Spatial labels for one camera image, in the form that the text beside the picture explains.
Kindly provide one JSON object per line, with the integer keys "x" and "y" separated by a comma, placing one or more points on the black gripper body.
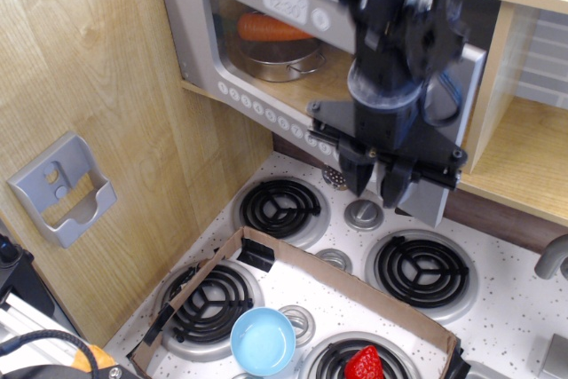
{"x": 363, "y": 135}

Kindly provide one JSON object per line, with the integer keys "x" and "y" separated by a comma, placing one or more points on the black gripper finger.
{"x": 401, "y": 174}
{"x": 356, "y": 166}

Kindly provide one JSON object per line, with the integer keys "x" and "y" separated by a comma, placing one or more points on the grey toy microwave door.
{"x": 392, "y": 120}

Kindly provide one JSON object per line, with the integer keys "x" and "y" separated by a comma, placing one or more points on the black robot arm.
{"x": 401, "y": 96}

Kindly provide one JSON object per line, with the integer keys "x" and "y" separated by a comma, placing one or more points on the hanging metal strainer spoon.
{"x": 334, "y": 178}

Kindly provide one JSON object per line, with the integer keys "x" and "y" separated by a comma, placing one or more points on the grey stove knob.
{"x": 363, "y": 215}

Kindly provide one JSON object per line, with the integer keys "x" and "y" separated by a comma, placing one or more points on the back left black burner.
{"x": 288, "y": 209}

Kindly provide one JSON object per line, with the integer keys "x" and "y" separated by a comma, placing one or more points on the black burner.
{"x": 288, "y": 209}
{"x": 426, "y": 270}
{"x": 200, "y": 330}
{"x": 329, "y": 358}

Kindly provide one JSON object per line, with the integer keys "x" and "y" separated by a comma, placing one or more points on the back right black burner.
{"x": 426, "y": 270}

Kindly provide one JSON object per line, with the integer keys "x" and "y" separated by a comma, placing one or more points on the wooden shelf unit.
{"x": 516, "y": 147}

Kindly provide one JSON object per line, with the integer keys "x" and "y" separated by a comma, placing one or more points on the small steel pot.
{"x": 281, "y": 62}

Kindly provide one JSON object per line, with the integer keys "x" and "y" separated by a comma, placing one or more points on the orange toy carrot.
{"x": 255, "y": 27}

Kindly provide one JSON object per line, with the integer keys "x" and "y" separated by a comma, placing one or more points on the grey faucet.
{"x": 553, "y": 259}

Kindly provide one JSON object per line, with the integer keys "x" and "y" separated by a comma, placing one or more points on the red toy strawberry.
{"x": 365, "y": 364}

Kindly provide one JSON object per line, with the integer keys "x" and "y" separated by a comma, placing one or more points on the front right black burner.
{"x": 329, "y": 358}

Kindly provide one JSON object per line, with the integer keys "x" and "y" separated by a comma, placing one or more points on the light blue bowl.
{"x": 263, "y": 341}

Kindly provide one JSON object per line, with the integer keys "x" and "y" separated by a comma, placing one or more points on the front left black burner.
{"x": 200, "y": 330}

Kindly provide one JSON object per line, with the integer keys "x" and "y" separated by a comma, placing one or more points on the brown cardboard tray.
{"x": 263, "y": 252}

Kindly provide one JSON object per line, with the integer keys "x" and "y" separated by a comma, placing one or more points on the clear ring knob back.
{"x": 336, "y": 258}

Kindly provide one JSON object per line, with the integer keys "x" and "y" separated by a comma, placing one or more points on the clear ring knob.
{"x": 302, "y": 321}
{"x": 336, "y": 258}

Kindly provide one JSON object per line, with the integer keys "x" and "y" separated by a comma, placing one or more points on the clear ring knob front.
{"x": 302, "y": 321}

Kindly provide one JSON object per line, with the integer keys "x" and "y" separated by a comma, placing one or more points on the grey wall holder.
{"x": 51, "y": 176}

